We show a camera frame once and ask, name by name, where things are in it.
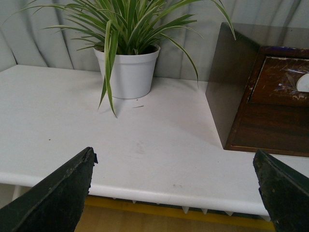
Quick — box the yellow floor tape strip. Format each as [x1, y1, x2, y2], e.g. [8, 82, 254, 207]
[85, 196, 275, 231]

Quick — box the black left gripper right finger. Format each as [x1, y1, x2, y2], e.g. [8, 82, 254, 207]
[253, 150, 309, 232]

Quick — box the brown wooden drawer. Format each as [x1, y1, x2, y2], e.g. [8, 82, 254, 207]
[249, 57, 309, 107]

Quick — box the green striped spider plant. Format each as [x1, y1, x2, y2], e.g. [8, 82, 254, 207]
[1, 0, 237, 118]

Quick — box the white plastic plant pot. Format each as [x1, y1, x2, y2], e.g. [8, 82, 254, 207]
[93, 44, 161, 100]

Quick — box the white drawer handle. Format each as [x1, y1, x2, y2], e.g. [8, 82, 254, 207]
[296, 73, 309, 93]

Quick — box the dark wooden drawer cabinet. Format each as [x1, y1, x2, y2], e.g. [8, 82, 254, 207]
[206, 23, 309, 157]

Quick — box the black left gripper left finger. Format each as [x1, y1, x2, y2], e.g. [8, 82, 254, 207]
[0, 147, 98, 232]

